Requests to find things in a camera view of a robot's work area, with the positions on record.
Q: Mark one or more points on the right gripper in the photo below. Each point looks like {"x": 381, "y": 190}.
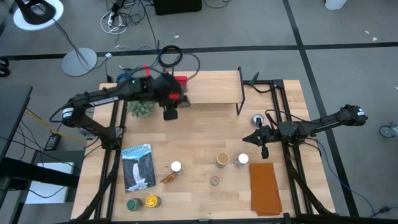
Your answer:
{"x": 269, "y": 134}

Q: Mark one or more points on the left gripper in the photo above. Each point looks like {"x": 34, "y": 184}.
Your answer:
{"x": 168, "y": 90}

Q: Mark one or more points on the white-lid glass spice jar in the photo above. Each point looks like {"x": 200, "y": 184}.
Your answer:
{"x": 176, "y": 166}
{"x": 242, "y": 158}

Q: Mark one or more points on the brown-lid spice jar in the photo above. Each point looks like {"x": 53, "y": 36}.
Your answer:
{"x": 222, "y": 158}

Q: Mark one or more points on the orange taco seasoning packet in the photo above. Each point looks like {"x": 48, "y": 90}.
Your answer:
{"x": 169, "y": 178}

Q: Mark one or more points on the Yellowstone waterfall book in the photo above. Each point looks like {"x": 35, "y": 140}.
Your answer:
{"x": 138, "y": 174}

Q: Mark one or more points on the yellow-lid spice jar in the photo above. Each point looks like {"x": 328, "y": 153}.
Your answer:
{"x": 151, "y": 201}

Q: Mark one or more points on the green-lid spice jar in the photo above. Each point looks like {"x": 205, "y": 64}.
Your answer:
{"x": 134, "y": 204}

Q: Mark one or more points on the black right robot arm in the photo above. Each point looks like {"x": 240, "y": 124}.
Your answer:
{"x": 326, "y": 123}

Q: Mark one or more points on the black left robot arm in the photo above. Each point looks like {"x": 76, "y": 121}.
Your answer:
{"x": 102, "y": 99}

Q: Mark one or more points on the wooden shelf black metal legs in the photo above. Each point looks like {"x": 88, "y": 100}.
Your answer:
{"x": 214, "y": 87}

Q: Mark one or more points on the small round grey candle holder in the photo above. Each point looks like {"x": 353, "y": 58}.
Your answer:
{"x": 255, "y": 119}

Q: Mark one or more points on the green potted plant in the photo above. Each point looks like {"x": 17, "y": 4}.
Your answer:
{"x": 141, "y": 109}

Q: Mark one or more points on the folded orange cloth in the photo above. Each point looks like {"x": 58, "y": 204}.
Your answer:
{"x": 264, "y": 189}

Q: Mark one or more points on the black box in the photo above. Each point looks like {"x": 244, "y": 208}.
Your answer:
{"x": 177, "y": 6}

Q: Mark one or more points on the grey caster wheel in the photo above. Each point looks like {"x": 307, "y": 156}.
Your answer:
{"x": 388, "y": 130}

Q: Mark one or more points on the black power adapter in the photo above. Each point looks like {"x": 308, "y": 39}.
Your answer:
{"x": 53, "y": 142}

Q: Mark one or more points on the white container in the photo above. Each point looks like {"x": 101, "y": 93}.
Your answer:
{"x": 335, "y": 3}

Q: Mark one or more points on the white box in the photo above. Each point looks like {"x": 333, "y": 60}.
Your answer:
{"x": 46, "y": 193}

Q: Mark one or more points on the black desk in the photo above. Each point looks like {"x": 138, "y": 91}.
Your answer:
{"x": 12, "y": 115}

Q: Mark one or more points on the black chair wheels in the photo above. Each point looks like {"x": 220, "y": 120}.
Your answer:
{"x": 3, "y": 71}

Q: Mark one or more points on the black metal table frame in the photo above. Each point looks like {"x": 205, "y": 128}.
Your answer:
{"x": 264, "y": 83}

